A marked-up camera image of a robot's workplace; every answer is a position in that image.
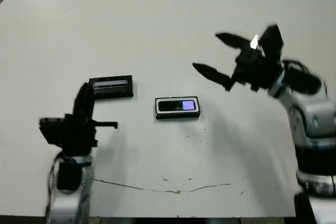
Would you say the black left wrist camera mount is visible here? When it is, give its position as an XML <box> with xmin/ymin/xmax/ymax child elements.
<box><xmin>38</xmin><ymin>117</ymin><xmax>66</xmax><ymax>145</ymax></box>

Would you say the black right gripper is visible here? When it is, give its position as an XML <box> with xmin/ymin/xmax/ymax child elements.
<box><xmin>192</xmin><ymin>32</ymin><xmax>285</xmax><ymax>93</ymax></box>

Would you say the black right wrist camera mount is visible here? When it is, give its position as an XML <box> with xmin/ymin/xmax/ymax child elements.
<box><xmin>258</xmin><ymin>24</ymin><xmax>285</xmax><ymax>63</ymax></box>

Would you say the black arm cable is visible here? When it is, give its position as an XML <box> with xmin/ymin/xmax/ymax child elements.
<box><xmin>45</xmin><ymin>155</ymin><xmax>62</xmax><ymax>218</ymax></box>
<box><xmin>282</xmin><ymin>59</ymin><xmax>312</xmax><ymax>74</ymax></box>

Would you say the black box with white insert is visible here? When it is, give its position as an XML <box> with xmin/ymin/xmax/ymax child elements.
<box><xmin>154</xmin><ymin>95</ymin><xmax>203</xmax><ymax>122</ymax></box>

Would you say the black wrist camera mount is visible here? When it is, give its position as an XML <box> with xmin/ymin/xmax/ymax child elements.
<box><xmin>38</xmin><ymin>117</ymin><xmax>66</xmax><ymax>145</ymax></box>
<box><xmin>258</xmin><ymin>24</ymin><xmax>285</xmax><ymax>63</ymax></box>

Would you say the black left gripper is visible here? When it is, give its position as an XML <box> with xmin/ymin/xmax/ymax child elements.
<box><xmin>61</xmin><ymin>81</ymin><xmax>119</xmax><ymax>156</ymax></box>

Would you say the black glossy box lid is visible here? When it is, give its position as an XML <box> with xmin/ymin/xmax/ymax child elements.
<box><xmin>88</xmin><ymin>74</ymin><xmax>135</xmax><ymax>99</ymax></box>

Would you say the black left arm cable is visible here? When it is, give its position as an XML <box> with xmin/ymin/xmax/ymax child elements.
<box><xmin>45</xmin><ymin>155</ymin><xmax>62</xmax><ymax>218</ymax></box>

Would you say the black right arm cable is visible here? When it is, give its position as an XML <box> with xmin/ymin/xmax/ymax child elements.
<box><xmin>282</xmin><ymin>59</ymin><xmax>312</xmax><ymax>74</ymax></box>

